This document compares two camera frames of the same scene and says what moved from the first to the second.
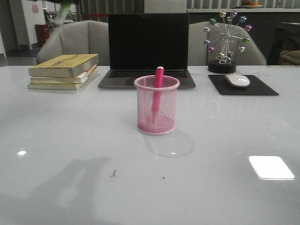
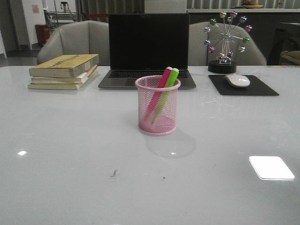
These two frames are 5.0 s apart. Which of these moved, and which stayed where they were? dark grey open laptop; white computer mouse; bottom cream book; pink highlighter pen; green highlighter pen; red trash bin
Moved: green highlighter pen; pink highlighter pen
Stayed: bottom cream book; red trash bin; white computer mouse; dark grey open laptop
